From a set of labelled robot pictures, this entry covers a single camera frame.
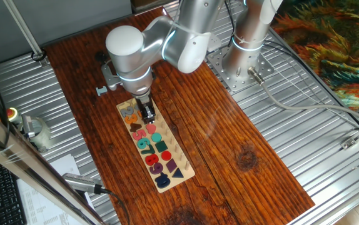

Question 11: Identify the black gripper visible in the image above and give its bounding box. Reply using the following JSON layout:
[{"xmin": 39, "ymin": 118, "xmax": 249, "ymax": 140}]
[{"xmin": 134, "ymin": 92, "xmax": 158, "ymax": 125}]

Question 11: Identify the wooden shape puzzle board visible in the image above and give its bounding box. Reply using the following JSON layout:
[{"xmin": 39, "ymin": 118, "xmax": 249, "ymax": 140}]
[{"xmin": 116, "ymin": 96, "xmax": 196, "ymax": 194}]

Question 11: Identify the orange number three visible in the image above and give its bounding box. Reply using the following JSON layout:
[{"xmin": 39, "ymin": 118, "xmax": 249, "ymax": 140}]
[{"xmin": 124, "ymin": 113, "xmax": 139, "ymax": 125}]

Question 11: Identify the pink number five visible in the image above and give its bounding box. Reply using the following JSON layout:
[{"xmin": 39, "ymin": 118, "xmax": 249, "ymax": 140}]
[{"xmin": 132, "ymin": 129, "xmax": 148, "ymax": 141}]

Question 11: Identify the teal number six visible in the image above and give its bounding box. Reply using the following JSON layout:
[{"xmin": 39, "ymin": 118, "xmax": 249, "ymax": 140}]
[{"xmin": 136, "ymin": 137, "xmax": 152, "ymax": 150}]

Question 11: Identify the dark green square piece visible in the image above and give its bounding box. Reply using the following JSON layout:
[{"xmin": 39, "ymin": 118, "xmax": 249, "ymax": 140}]
[{"xmin": 154, "ymin": 140, "xmax": 169, "ymax": 153}]

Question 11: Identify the dark green number seven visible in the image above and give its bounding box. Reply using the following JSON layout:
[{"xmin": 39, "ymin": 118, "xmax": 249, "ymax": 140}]
[{"xmin": 141, "ymin": 145, "xmax": 156, "ymax": 156}]

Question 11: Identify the red number eight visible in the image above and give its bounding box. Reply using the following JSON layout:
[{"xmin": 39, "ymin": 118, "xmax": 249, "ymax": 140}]
[{"xmin": 144, "ymin": 154, "xmax": 160, "ymax": 167}]

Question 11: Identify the purple diamond piece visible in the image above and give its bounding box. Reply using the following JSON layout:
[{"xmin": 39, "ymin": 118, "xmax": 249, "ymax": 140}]
[{"xmin": 165, "ymin": 158, "xmax": 178, "ymax": 173}]

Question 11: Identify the purple number nine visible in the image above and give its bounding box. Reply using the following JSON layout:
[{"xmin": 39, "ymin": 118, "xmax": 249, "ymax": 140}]
[{"xmin": 149, "ymin": 162, "xmax": 164, "ymax": 176}]

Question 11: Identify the navy triangle piece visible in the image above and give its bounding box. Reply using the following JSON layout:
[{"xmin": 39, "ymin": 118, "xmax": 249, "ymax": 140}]
[{"xmin": 171, "ymin": 167, "xmax": 185, "ymax": 179}]

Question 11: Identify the white power strip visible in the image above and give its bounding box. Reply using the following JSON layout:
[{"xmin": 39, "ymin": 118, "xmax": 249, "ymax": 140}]
[{"xmin": 206, "ymin": 32, "xmax": 221, "ymax": 53}]

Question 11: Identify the printed paper sheet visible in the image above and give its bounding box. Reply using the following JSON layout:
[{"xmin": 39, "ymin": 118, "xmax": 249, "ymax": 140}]
[{"xmin": 16, "ymin": 152, "xmax": 96, "ymax": 225}]

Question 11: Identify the clear tape roll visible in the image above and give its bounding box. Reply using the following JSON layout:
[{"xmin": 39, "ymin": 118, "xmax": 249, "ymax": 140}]
[{"xmin": 26, "ymin": 117, "xmax": 53, "ymax": 153}]

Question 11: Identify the grey metal clamp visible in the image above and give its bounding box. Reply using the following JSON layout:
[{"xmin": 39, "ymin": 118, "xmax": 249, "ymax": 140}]
[{"xmin": 21, "ymin": 114, "xmax": 36, "ymax": 139}]

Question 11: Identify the red emergency stop button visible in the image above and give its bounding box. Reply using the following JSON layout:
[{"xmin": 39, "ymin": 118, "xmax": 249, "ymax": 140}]
[{"xmin": 6, "ymin": 107, "xmax": 23, "ymax": 126}]

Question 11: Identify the colourful patterned cloth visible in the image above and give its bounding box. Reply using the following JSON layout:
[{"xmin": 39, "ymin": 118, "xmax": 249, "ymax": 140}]
[{"xmin": 271, "ymin": 0, "xmax": 359, "ymax": 111}]

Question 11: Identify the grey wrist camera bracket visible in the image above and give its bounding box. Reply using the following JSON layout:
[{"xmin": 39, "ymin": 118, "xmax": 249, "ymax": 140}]
[{"xmin": 100, "ymin": 62, "xmax": 123, "ymax": 92}]

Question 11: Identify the black camera cable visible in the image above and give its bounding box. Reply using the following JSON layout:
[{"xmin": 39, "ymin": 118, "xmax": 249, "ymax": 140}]
[{"xmin": 99, "ymin": 186, "xmax": 131, "ymax": 225}]

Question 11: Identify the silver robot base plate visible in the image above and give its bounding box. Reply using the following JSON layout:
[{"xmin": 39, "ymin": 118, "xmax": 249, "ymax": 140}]
[{"xmin": 206, "ymin": 46, "xmax": 276, "ymax": 93}]

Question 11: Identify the silver ribbed camera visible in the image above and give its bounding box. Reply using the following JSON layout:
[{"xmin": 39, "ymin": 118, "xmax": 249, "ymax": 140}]
[{"xmin": 61, "ymin": 172, "xmax": 104, "ymax": 195}]

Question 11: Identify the grey cable with metal connector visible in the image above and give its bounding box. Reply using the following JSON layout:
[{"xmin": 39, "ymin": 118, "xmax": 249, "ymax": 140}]
[{"xmin": 247, "ymin": 66, "xmax": 359, "ymax": 134}]

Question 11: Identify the black cable tie loop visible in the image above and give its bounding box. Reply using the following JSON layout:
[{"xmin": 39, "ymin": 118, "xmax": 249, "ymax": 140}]
[{"xmin": 30, "ymin": 49, "xmax": 47, "ymax": 63}]

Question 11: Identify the steel frame bar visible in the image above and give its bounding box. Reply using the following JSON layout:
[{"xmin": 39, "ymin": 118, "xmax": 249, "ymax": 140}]
[{"xmin": 0, "ymin": 90, "xmax": 106, "ymax": 225}]

